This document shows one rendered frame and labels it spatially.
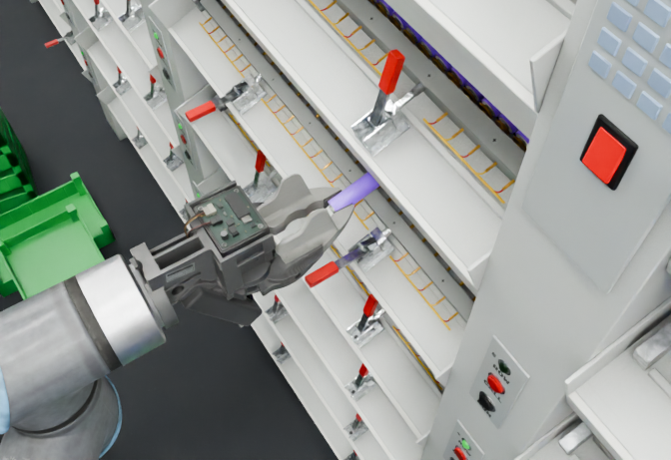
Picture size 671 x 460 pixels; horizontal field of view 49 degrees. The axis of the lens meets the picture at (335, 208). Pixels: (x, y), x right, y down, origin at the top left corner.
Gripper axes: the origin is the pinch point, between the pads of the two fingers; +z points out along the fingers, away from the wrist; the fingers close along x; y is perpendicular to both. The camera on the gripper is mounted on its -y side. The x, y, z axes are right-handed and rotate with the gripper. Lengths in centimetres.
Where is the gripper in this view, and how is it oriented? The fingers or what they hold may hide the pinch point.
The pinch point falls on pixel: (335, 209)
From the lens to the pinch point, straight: 74.1
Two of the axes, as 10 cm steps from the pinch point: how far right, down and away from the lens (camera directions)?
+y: 0.0, -5.6, -8.3
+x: -5.4, -7.0, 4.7
